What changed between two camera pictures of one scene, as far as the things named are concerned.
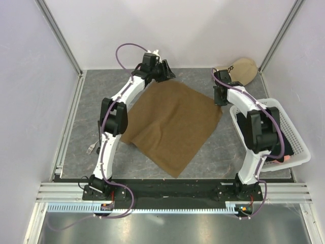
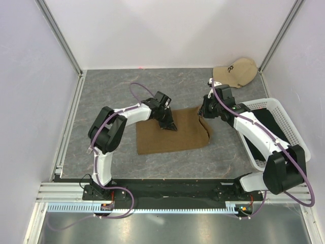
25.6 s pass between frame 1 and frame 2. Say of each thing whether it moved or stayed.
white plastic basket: stayed
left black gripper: moved
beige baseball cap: stayed
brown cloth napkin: moved
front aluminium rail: stayed
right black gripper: moved
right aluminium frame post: stayed
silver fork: stayed
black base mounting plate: stayed
